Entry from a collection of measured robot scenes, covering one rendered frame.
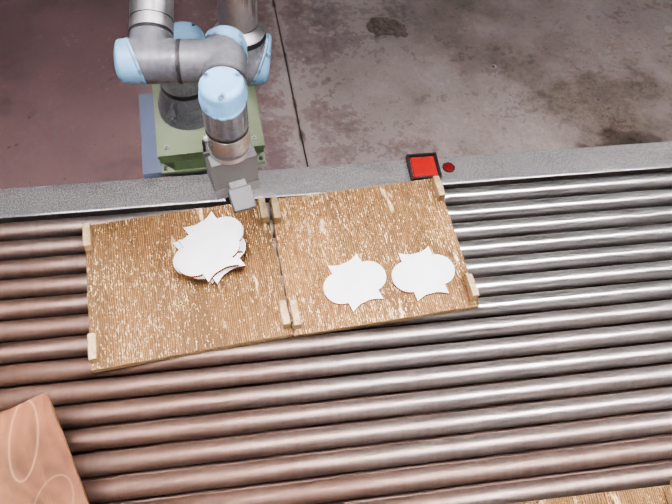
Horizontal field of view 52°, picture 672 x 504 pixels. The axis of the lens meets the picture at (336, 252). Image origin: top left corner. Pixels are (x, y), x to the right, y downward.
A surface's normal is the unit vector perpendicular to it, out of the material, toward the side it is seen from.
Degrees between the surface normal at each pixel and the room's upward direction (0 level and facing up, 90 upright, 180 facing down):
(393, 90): 0
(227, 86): 1
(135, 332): 0
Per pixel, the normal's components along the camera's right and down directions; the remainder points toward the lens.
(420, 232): 0.06, -0.51
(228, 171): 0.36, 0.82
